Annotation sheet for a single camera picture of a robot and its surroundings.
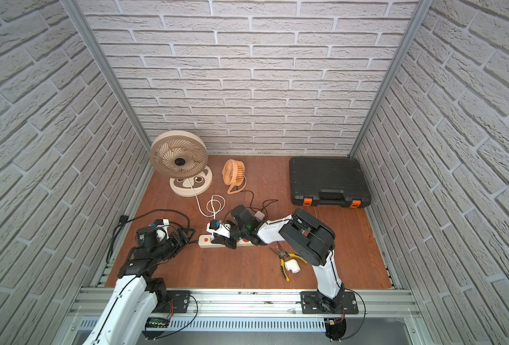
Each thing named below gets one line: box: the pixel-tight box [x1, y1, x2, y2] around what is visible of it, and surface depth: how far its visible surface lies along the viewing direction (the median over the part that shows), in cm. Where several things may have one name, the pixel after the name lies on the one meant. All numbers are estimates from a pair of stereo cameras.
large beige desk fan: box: [149, 130, 213, 198], surface depth 91 cm
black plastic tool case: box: [289, 156, 372, 209], surface depth 100 cm
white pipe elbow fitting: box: [284, 258, 302, 274], surface depth 82 cm
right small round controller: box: [323, 317, 347, 342], surface depth 72 cm
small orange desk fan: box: [221, 158, 248, 195], surface depth 102 cm
